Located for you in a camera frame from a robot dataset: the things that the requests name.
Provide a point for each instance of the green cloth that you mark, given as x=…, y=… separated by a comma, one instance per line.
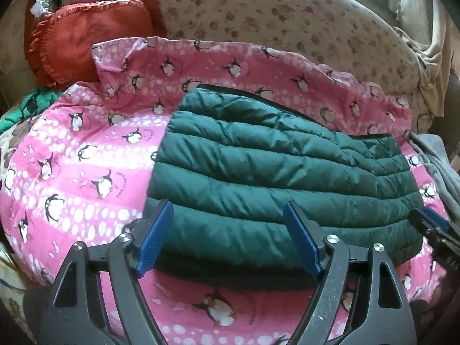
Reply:
x=25, y=107

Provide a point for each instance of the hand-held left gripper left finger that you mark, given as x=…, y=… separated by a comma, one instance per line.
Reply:
x=152, y=240

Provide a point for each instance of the dark green puffer jacket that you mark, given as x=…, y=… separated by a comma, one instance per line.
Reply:
x=269, y=176

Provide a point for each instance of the pink penguin print blanket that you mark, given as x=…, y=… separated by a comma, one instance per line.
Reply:
x=79, y=158

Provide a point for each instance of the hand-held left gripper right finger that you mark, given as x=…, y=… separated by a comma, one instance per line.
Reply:
x=302, y=239

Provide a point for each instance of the red ruffled pillow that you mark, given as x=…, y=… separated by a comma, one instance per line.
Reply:
x=68, y=39

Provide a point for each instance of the clear plastic bag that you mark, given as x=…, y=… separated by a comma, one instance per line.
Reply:
x=41, y=1

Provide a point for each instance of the beige floral padded backrest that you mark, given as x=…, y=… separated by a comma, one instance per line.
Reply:
x=269, y=10

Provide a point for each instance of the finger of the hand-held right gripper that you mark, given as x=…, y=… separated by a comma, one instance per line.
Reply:
x=436, y=219
x=444, y=248

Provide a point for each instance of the beige draped cloth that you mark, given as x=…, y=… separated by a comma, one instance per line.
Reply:
x=427, y=61

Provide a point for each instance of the grey cloth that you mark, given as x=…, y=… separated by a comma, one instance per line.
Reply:
x=440, y=165

